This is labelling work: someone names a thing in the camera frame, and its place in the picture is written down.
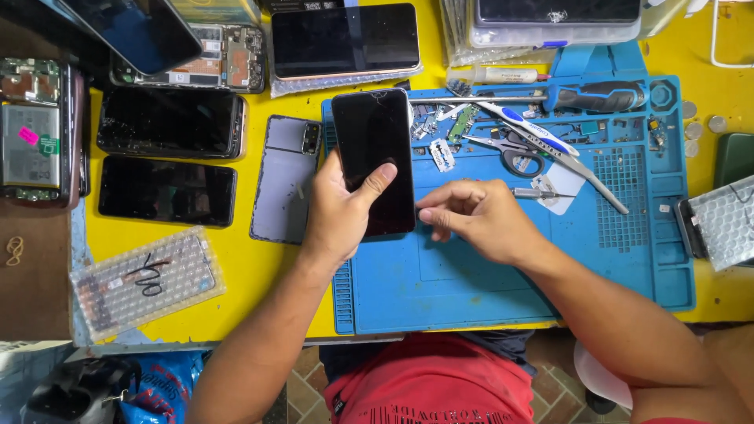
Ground person's left hand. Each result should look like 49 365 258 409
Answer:
299 147 399 274

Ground bubble wrapped screen with scribble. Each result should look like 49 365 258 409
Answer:
69 226 227 344

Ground person's red shirt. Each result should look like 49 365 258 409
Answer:
323 333 535 424

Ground white wire frame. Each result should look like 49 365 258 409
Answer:
709 0 754 69

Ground green carton box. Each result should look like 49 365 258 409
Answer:
170 0 264 26

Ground blue plastic bag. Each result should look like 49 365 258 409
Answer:
117 351 205 424

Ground clear glue tube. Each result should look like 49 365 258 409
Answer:
445 65 552 86

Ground opened phone with silver battery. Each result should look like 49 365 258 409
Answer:
0 57 90 210

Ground person's right hand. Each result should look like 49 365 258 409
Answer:
415 178 552 269

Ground stack of clear plastic bags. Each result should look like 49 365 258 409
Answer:
438 0 558 68

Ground black smartphone with cracked corner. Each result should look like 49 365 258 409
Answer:
331 88 417 239

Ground dark blue glossy smartphone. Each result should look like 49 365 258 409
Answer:
54 0 205 77

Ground blue and black handled screwdriver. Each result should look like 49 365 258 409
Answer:
409 80 649 114

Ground heap of small phone parts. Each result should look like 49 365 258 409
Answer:
409 102 450 142

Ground plain black smartphone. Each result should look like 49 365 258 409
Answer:
98 155 238 229

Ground gold edged phone shattered screen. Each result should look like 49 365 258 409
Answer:
97 86 247 160

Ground bubble wrapped phone with scribble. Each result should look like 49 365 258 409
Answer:
674 174 754 273

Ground rose gold edged black phone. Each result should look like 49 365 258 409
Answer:
270 2 421 81

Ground white plastic card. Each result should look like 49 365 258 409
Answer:
529 161 587 216

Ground opened phone with orange board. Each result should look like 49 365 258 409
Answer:
110 22 267 95

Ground black bag with buckle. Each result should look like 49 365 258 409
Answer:
20 357 143 424

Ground white stool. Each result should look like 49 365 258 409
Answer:
573 340 635 411

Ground black carton box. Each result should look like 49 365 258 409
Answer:
262 0 358 16

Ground long metal tweezers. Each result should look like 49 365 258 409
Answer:
518 125 630 215

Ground grey phone back cover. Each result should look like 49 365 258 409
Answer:
249 114 324 246

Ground small green circuit board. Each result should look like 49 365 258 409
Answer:
447 104 481 144

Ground small precision screwdriver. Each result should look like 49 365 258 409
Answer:
510 186 577 200

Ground blue silicone repair mat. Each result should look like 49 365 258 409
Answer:
321 41 697 335

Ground black handled scissors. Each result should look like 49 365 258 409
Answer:
462 133 546 179

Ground white and blue toothbrush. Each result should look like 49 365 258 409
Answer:
447 80 581 157

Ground clear plastic container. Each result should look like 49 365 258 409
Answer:
468 0 644 49

